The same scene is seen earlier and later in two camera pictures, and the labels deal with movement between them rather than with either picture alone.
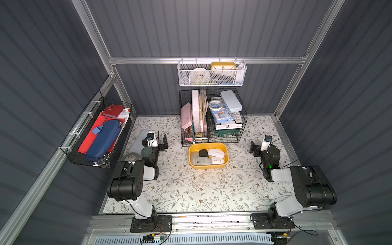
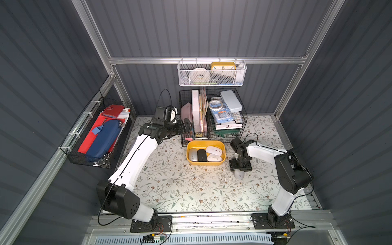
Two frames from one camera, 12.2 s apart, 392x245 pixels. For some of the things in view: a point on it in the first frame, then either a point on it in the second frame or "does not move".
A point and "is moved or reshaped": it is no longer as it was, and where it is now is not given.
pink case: (186, 116) does not move
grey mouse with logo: (202, 161) → (239, 174)
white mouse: (217, 152) is moved or reshaped
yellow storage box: (196, 147) is moved or reshaped
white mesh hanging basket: (212, 73) does not move
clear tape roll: (215, 104) does not move
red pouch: (111, 112) does not move
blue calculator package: (223, 115) does not move
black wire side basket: (98, 135) does not move
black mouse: (203, 152) does not move
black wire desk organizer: (211, 115) does not move
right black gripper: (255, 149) → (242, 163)
